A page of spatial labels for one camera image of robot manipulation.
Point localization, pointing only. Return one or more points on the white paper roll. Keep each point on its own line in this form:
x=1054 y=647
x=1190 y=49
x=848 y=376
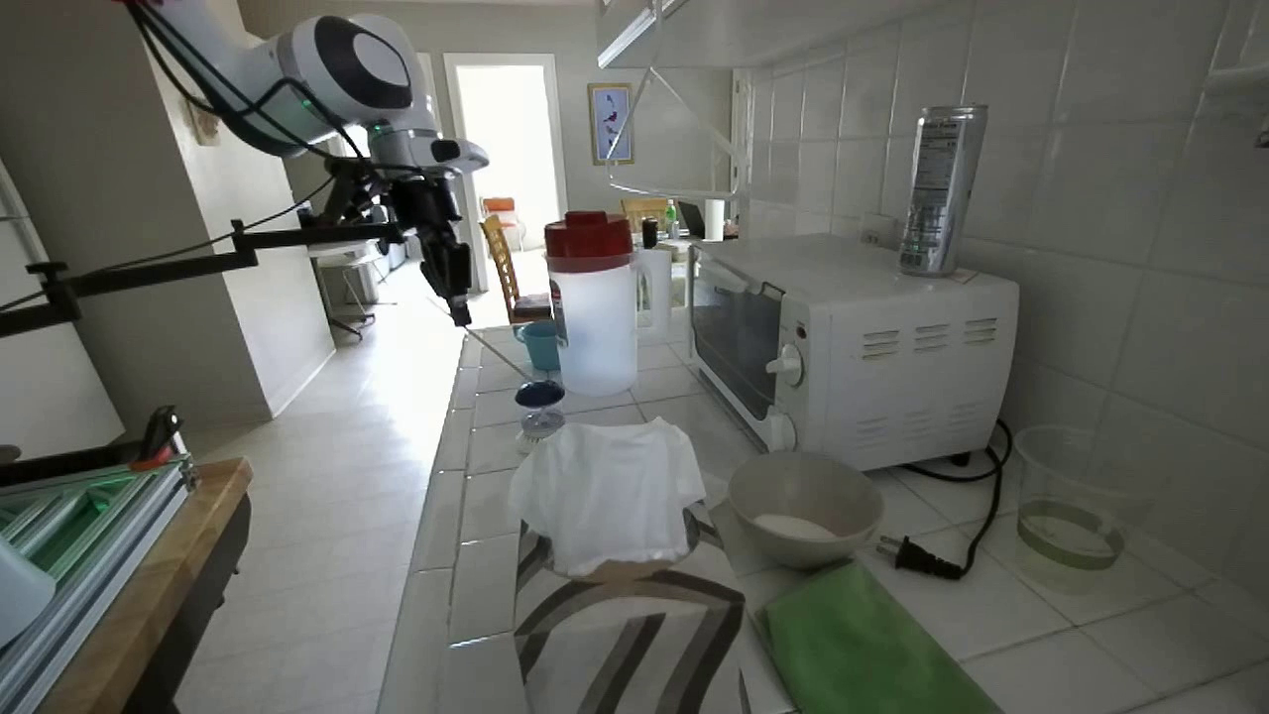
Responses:
x=717 y=221

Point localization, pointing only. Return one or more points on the clear container green rim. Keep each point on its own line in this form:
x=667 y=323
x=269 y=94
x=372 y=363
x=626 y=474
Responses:
x=1073 y=537

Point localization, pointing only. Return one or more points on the wooden table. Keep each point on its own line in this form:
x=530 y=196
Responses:
x=144 y=609

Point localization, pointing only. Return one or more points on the small jar blue lid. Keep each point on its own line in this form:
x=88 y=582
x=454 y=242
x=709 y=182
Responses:
x=541 y=397

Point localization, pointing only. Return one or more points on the bright glass door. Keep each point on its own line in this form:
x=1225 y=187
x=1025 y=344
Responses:
x=508 y=134

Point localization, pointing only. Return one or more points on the black table clamp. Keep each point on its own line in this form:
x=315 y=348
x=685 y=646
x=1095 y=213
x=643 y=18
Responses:
x=153 y=436

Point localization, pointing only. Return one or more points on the black camera boom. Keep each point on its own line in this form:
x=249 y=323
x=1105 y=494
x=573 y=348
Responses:
x=161 y=265

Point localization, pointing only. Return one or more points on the metal mounting rails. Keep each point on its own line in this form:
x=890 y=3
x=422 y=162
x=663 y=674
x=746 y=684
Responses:
x=80 y=570

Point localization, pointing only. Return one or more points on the grey bowl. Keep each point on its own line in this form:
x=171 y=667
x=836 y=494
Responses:
x=808 y=502

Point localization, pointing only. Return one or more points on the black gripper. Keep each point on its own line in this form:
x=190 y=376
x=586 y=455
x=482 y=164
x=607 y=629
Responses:
x=440 y=224

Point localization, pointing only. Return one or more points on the white toaster oven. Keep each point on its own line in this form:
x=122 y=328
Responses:
x=898 y=359

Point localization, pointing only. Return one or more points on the framed wall picture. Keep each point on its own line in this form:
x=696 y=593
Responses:
x=614 y=125

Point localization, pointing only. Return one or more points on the wooden stirrer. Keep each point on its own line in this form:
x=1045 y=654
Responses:
x=503 y=355

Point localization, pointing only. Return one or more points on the grey white striped cloth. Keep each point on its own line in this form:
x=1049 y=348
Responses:
x=622 y=647

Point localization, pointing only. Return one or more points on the clear pitcher red lid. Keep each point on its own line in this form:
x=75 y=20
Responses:
x=596 y=330

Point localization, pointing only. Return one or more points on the wooden chair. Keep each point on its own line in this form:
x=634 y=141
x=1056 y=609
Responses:
x=503 y=265

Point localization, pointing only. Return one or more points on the green cloth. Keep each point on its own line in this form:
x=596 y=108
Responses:
x=857 y=656

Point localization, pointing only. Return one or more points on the silver metal tumbler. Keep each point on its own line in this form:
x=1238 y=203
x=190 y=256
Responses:
x=942 y=194

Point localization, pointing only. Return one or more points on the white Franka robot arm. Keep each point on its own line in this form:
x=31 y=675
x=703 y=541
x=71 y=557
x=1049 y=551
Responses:
x=343 y=64

